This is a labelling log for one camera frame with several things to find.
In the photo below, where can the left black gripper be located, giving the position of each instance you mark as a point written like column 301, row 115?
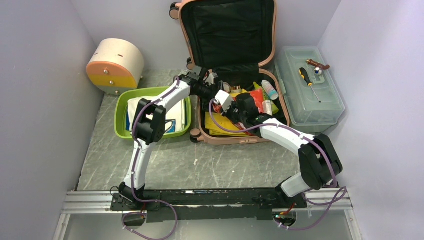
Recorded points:
column 213, row 87

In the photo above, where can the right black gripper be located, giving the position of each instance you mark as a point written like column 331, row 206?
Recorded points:
column 227, row 114

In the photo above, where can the red white patterned cloth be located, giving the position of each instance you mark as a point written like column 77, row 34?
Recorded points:
column 256, row 97

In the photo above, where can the yellow trousers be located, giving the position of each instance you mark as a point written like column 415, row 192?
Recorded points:
column 214, row 130

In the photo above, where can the white printed cloth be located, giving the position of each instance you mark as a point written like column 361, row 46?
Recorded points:
column 175, row 117

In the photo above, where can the pink hard-shell suitcase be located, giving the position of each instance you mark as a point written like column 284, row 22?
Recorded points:
column 236, row 40

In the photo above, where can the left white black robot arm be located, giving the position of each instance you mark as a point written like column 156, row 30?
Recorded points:
column 149, row 125

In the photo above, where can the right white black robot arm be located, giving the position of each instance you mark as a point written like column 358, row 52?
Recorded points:
column 318, row 159

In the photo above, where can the small white barcode box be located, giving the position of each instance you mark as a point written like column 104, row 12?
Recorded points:
column 267, row 107

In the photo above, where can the gold band cream jar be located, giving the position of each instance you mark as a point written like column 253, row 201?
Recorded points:
column 235, row 89

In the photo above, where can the octagonal lid cosmetic jar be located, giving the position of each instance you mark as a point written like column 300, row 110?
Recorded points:
column 226, row 87

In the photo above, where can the yellow green tube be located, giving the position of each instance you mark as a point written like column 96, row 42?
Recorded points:
column 265, row 96

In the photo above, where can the clear plastic storage box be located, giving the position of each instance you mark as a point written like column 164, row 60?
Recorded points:
column 306, row 113

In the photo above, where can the black yellow screwdriver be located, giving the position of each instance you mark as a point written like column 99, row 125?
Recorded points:
column 304, row 74

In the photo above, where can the cream cylindrical drawer cabinet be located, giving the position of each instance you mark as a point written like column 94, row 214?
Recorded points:
column 116, row 66

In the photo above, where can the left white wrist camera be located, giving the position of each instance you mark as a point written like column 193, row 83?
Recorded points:
column 210, row 80

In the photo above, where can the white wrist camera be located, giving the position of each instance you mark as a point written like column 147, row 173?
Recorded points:
column 210, row 80
column 224, row 99

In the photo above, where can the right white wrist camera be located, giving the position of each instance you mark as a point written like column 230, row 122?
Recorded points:
column 224, row 99

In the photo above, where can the brown handled metal tool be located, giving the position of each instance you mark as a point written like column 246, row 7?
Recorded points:
column 318, row 67

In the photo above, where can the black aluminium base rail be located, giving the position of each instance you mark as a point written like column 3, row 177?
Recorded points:
column 262, row 203

